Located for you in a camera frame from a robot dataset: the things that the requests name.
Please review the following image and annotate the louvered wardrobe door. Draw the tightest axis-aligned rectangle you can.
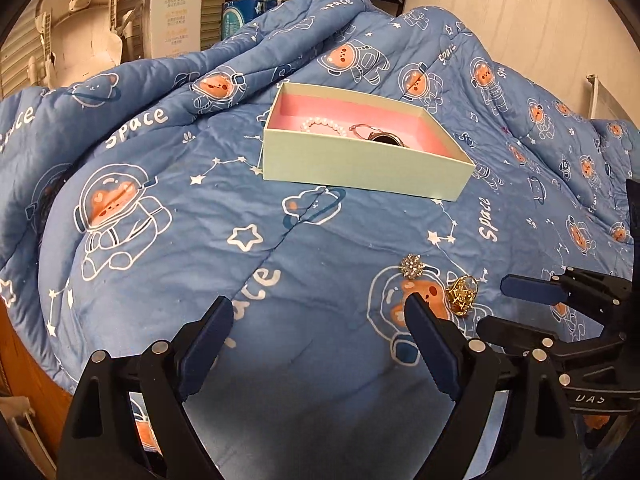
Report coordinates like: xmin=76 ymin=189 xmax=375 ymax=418
xmin=0 ymin=0 xmax=351 ymax=101

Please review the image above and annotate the blue printed blanket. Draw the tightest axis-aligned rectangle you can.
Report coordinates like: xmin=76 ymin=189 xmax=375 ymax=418
xmin=0 ymin=0 xmax=640 ymax=480

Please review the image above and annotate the cream baby high chair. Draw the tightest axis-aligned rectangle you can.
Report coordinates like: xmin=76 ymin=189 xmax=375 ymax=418
xmin=24 ymin=0 xmax=127 ymax=89

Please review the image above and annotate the blue tissue pack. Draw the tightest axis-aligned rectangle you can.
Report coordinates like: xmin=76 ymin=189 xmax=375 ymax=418
xmin=221 ymin=0 xmax=282 ymax=41

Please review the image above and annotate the tall white carton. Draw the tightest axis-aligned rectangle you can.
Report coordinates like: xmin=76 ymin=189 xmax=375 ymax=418
xmin=147 ymin=0 xmax=207 ymax=61

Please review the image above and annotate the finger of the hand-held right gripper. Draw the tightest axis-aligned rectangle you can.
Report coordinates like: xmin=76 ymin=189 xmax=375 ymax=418
xmin=500 ymin=267 xmax=608 ymax=311
xmin=475 ymin=316 xmax=563 ymax=358

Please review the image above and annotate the white wire rack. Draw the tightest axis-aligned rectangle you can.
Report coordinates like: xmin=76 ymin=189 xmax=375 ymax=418
xmin=0 ymin=400 xmax=57 ymax=480

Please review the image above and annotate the white pearl bracelet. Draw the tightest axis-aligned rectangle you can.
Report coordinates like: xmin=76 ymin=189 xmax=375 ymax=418
xmin=300 ymin=117 xmax=349 ymax=137

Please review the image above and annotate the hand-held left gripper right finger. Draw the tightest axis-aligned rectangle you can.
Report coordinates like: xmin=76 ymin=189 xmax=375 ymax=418
xmin=404 ymin=292 xmax=583 ymax=480

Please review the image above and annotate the white radiator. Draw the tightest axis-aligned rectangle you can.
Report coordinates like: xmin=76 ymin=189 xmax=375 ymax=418
xmin=586 ymin=75 xmax=627 ymax=122

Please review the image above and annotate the wristwatch with light strap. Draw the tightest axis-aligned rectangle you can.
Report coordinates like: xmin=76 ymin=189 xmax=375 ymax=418
xmin=349 ymin=122 xmax=410 ymax=149

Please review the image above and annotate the green box with pink lining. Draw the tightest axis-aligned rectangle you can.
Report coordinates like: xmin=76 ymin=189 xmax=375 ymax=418
xmin=261 ymin=82 xmax=476 ymax=203

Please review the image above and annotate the gold ring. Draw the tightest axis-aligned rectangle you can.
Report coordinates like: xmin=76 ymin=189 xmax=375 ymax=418
xmin=446 ymin=275 xmax=479 ymax=317

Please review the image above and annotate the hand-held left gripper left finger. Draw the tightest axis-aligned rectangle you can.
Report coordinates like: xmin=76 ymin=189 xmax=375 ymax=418
xmin=60 ymin=296 xmax=236 ymax=480

